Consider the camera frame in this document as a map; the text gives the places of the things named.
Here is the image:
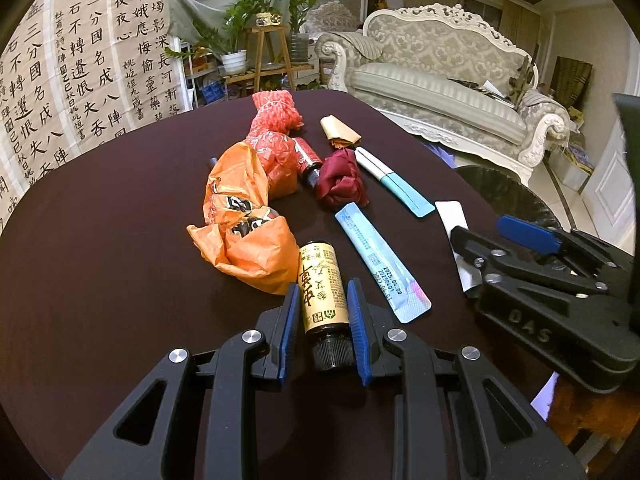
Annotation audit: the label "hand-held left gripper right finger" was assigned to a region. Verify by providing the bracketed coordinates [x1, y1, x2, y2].
[346, 278, 588, 480]

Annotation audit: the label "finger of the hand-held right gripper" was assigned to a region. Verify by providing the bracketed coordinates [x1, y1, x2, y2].
[449, 226, 608, 297]
[496, 215, 628, 281]

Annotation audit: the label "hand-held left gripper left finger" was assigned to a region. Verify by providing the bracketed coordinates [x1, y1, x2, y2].
[62, 282, 301, 480]

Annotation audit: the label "white paper strip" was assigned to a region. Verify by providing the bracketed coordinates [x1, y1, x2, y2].
[434, 201, 483, 293]

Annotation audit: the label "black trash bin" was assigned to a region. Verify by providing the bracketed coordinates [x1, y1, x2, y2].
[452, 165, 563, 233]

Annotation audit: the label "brown bottle yellow label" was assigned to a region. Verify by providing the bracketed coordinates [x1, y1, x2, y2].
[298, 241, 353, 372]

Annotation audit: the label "light blue printed packet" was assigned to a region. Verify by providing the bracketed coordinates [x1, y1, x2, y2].
[334, 203, 432, 324]

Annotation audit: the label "orange plastic bag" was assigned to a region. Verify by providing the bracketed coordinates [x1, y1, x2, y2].
[186, 140, 301, 296]

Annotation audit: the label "white and blue packet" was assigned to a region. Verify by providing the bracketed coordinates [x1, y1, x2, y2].
[354, 147, 435, 218]

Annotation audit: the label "dark red cloth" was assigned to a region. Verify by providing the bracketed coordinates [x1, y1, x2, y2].
[316, 147, 376, 209]

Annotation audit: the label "clear storage box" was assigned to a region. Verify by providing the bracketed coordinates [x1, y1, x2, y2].
[547, 142, 597, 192]

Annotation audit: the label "orange brown fuzzy cloth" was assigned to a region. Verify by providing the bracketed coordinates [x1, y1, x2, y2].
[549, 376, 640, 462]

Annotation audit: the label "white panel door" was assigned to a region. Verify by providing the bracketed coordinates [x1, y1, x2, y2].
[580, 120, 640, 248]

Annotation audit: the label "purple cloth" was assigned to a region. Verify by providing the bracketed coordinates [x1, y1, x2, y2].
[424, 139, 460, 170]

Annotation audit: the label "pale patterned blanket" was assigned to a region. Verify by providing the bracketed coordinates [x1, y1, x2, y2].
[520, 89, 567, 117]

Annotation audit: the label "papers on sofa seat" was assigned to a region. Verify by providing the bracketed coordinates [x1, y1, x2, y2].
[446, 76, 516, 107]

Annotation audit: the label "dark slender ornament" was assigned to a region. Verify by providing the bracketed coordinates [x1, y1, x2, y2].
[509, 44, 541, 107]

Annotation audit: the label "ornate white grey sofa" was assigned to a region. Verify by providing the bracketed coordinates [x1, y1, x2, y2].
[315, 2, 571, 186]

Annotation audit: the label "tan paper scrap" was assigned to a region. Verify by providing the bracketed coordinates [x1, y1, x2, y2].
[320, 115, 362, 148]

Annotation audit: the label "dark bottle red label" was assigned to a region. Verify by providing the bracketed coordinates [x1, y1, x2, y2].
[292, 136, 323, 191]

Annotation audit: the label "red patterned plastic bag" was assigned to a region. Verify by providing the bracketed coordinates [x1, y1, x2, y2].
[247, 90, 304, 198]

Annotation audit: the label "grey striped blanket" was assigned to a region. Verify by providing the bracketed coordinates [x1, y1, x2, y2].
[340, 30, 384, 62]

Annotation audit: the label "tall plant in grey pot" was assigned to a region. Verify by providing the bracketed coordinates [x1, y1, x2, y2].
[277, 0, 326, 63]

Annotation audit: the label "wooden plant stand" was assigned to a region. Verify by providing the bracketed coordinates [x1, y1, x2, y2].
[222, 25, 316, 98]

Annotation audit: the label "metal shelf rack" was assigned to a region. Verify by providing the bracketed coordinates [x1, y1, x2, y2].
[184, 57, 227, 109]

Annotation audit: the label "ornate white armchair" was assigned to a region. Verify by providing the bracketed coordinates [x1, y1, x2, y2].
[305, 0, 361, 36]

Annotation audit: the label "plant in white pot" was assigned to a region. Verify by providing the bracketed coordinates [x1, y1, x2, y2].
[195, 0, 256, 76]

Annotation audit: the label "grey tarp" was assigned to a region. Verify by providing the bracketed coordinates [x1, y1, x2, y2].
[167, 0, 296, 46]

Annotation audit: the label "calligraphy wall hanging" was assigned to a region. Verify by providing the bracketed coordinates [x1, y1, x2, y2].
[0, 0, 196, 231]

